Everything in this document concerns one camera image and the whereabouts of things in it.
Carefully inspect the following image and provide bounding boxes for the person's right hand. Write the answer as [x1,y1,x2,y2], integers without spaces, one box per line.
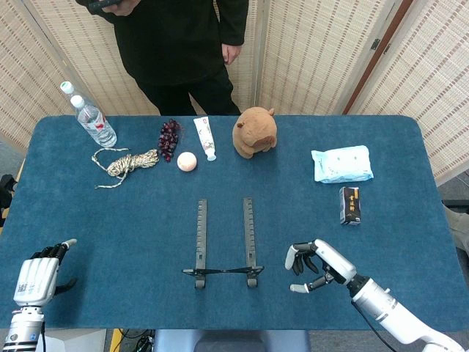
[98,0,142,18]

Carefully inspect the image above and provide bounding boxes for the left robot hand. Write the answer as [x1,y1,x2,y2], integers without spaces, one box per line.
[13,238,78,307]

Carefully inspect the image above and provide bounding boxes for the person's left hand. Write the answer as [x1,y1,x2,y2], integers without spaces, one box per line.
[221,43,243,66]

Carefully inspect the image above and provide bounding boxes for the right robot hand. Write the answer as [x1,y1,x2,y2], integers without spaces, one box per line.
[284,238,357,294]

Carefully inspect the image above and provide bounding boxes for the black smartphone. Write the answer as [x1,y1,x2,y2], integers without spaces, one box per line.
[86,0,122,12]

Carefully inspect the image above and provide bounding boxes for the brown capybara plush toy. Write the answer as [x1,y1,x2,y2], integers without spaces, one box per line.
[232,106,278,159]

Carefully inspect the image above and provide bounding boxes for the black folding laptop stand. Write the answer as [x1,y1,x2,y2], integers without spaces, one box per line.
[182,197,265,290]

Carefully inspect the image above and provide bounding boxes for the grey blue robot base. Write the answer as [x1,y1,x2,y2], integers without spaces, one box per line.
[155,329,311,352]

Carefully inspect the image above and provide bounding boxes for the person in black clothes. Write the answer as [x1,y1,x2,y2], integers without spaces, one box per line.
[75,0,250,117]

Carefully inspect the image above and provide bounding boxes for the black carton box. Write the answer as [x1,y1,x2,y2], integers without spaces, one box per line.
[339,186,363,226]

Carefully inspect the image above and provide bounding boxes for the woven bamboo folding screen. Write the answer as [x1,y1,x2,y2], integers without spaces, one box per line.
[0,0,469,186]

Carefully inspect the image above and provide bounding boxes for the black equipment beside table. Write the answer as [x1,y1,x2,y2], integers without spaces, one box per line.
[0,174,18,228]

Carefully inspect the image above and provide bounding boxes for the white floral cream tube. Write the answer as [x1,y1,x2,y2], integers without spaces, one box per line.
[193,116,218,162]

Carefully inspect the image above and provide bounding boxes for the blue carpet table cover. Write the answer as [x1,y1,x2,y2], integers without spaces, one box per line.
[0,115,466,331]

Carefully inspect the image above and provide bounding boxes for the green cap water bottle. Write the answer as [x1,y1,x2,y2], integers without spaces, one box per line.
[59,81,87,107]

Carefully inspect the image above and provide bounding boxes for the light blue wipes pack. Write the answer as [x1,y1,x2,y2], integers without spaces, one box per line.
[311,144,374,184]

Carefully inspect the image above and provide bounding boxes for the dark red grape bunch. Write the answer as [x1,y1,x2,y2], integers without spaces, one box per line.
[157,119,182,163]

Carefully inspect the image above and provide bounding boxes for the pink peach ball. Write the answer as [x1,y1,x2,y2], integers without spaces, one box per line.
[177,151,199,172]

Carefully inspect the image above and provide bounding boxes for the red label water bottle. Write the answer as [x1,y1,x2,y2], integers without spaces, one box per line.
[70,95,117,148]

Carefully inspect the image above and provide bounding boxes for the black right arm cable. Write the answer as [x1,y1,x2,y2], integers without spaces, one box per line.
[353,302,399,352]

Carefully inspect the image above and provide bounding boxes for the black floor cables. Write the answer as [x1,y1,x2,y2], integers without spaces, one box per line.
[119,329,155,352]

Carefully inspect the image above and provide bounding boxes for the coiled beige rope bundle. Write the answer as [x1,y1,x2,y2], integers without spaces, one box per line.
[91,147,160,190]

